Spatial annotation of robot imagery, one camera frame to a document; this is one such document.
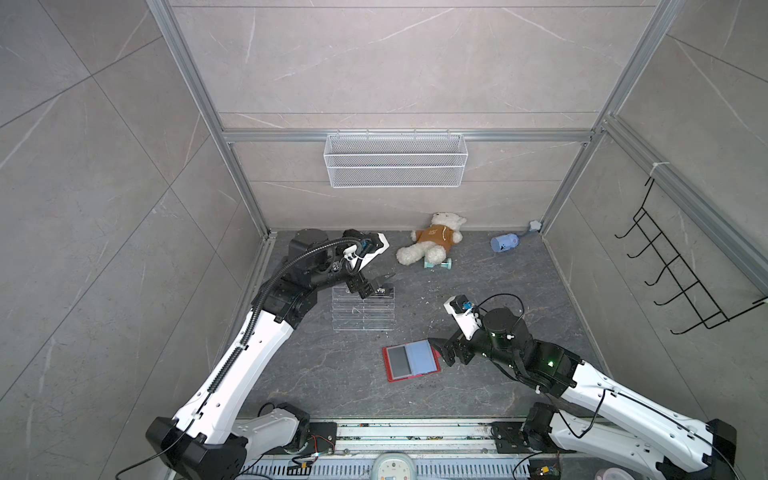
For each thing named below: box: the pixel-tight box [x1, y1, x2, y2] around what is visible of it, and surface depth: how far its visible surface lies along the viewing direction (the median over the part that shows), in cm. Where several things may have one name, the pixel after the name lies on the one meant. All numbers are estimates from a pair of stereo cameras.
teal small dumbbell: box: [423, 258, 452, 270], surface depth 109 cm
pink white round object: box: [595, 467, 636, 480], surface depth 68 cm
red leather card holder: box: [382, 339, 442, 383], surface depth 87 cm
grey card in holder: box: [386, 344, 413, 379], surface depth 88 cm
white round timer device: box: [370, 452, 415, 480], surface depth 69 cm
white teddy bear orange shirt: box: [396, 212, 467, 266], surface depth 109 cm
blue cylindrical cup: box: [490, 233, 520, 253], surface depth 113 cm
